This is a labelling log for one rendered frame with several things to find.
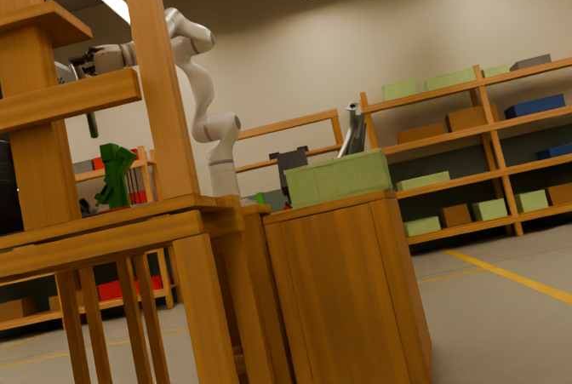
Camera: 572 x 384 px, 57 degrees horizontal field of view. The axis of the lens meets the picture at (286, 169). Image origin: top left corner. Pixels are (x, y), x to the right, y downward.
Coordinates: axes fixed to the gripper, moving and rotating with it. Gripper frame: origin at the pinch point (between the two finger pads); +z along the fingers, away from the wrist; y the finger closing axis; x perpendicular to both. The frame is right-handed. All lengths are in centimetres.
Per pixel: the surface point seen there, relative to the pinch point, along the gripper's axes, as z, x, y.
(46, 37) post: 8.4, 4.1, 15.8
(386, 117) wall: -426, -224, -340
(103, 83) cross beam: 0.5, 35.6, 16.1
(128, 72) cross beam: -6.7, 37.9, 19.3
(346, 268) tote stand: -69, 84, -63
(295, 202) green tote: -64, 51, -54
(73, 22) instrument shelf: -0.7, 4.4, 19.3
